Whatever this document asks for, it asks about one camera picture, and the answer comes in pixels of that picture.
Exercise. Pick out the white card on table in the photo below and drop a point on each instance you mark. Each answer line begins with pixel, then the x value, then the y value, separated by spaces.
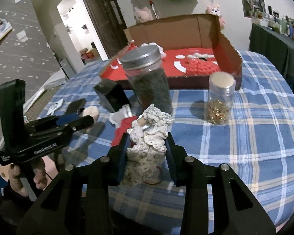
pixel 54 107

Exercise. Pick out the red cardboard box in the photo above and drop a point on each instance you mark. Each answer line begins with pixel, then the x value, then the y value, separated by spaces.
pixel 180 36

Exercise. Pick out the small glass jar gold beads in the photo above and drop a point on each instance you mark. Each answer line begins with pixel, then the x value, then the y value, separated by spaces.
pixel 220 97

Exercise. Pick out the pink white plush on wall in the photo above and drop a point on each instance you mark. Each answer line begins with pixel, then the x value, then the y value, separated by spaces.
pixel 215 10

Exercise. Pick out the red foam net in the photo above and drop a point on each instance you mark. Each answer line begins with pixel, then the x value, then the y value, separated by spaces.
pixel 200 67

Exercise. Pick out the white fluffy scrunchie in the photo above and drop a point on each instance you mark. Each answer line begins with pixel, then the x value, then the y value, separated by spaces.
pixel 197 55

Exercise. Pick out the red plush keychain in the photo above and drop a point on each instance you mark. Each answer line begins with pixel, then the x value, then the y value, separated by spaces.
pixel 125 124

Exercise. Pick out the person's left hand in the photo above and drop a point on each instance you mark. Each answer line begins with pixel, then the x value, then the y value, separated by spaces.
pixel 37 175

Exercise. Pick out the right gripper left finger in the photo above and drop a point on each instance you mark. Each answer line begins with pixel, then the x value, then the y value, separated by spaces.
pixel 118 160

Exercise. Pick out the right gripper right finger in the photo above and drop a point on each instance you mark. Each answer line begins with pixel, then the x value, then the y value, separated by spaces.
pixel 175 156

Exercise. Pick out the picture on left wall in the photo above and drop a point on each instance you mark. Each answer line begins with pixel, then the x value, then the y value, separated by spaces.
pixel 0 29

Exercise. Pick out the dark green covered table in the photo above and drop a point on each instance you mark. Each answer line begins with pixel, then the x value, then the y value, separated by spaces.
pixel 279 49

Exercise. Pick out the beige powder puff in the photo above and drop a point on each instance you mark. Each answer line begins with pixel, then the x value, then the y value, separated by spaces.
pixel 92 111

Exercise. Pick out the white tissue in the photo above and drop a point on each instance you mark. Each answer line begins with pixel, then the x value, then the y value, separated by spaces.
pixel 117 117

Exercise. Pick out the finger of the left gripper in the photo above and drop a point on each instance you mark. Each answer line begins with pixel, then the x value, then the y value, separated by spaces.
pixel 55 124
pixel 53 137

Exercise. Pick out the red handled stick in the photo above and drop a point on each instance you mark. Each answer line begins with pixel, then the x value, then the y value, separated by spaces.
pixel 154 10

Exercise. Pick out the black floral box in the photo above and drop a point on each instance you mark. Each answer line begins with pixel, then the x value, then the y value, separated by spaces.
pixel 111 94

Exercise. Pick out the cream crochet scrunchie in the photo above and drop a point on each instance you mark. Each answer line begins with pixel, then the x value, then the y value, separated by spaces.
pixel 149 150

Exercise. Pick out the bottles on side table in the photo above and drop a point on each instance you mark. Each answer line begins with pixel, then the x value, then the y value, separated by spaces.
pixel 283 25

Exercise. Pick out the blue plaid tablecloth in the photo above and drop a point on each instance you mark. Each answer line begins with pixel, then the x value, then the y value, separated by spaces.
pixel 257 142

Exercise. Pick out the large glass jar metal lid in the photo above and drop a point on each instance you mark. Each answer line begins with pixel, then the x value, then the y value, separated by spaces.
pixel 146 75

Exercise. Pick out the black phone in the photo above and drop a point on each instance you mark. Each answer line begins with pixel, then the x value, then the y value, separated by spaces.
pixel 75 107

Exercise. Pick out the brown wooden door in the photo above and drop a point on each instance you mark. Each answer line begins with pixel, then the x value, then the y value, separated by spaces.
pixel 109 23

